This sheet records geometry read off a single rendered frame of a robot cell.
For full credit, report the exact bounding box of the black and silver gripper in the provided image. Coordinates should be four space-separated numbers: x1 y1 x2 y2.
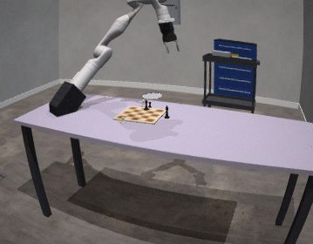
157 14 180 53

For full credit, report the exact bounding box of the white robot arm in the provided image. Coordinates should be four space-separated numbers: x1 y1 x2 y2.
70 0 169 92

